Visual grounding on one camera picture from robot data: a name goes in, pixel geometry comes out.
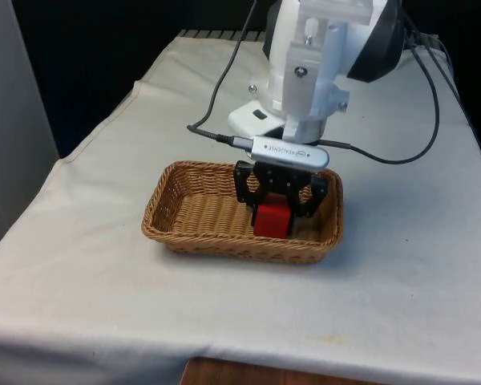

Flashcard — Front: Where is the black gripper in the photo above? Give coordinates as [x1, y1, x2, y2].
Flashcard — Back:
[233, 159, 329, 237]

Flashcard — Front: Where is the red cube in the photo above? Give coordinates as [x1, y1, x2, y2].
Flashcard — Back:
[253, 201, 293, 239]

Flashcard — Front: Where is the brown wicker basket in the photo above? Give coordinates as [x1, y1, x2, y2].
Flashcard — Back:
[140, 160, 345, 266]

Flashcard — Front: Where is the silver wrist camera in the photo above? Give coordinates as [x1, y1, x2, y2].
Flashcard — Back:
[233, 135, 330, 170]

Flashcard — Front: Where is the black cable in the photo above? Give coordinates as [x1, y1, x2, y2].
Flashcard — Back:
[317, 11, 443, 164]
[408, 30, 481, 160]
[186, 0, 259, 146]

